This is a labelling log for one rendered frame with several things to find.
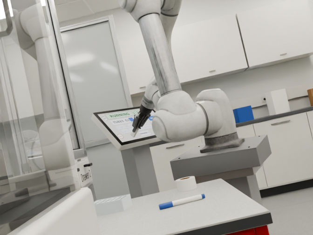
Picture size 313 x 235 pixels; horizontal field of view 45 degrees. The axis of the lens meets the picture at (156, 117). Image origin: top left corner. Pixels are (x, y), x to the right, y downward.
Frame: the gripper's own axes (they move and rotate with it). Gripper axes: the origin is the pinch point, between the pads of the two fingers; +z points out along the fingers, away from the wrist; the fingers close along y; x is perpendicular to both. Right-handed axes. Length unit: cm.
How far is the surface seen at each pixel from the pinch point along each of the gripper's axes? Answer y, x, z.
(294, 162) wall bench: -255, 39, 61
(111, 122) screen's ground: 7.0, -14.2, 3.5
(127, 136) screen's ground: 4.4, -0.1, 3.5
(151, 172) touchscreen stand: -16.8, 15.1, 26.1
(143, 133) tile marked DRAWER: -9.9, 0.1, 3.5
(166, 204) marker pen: 83, 79, -55
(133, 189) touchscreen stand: -4.5, 16.5, 36.4
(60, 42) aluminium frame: 42, -41, -37
